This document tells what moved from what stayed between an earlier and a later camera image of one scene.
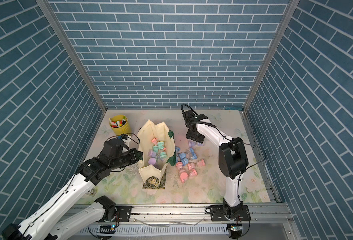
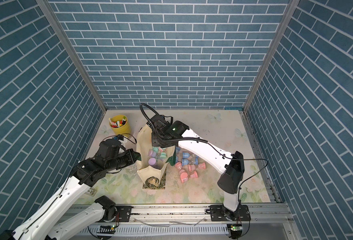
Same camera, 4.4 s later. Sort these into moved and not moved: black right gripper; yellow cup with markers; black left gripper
Moved: black right gripper
Not moved: yellow cup with markers; black left gripper
